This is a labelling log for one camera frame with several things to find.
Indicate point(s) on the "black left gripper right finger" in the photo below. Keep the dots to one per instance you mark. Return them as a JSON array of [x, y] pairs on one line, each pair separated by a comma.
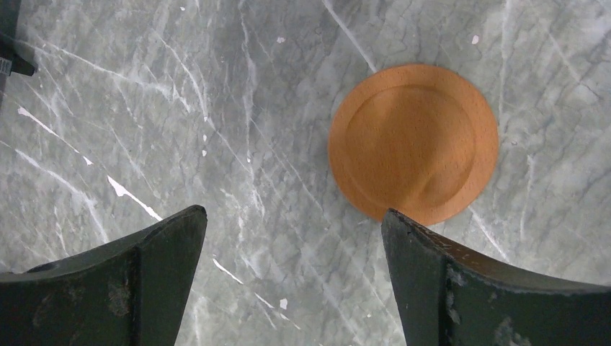
[[449, 294]]

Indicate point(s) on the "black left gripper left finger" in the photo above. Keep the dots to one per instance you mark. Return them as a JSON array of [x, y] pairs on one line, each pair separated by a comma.
[[130, 291]]

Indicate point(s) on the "light wooden coaster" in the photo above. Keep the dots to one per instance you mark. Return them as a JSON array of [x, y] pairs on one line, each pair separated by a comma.
[[416, 138]]

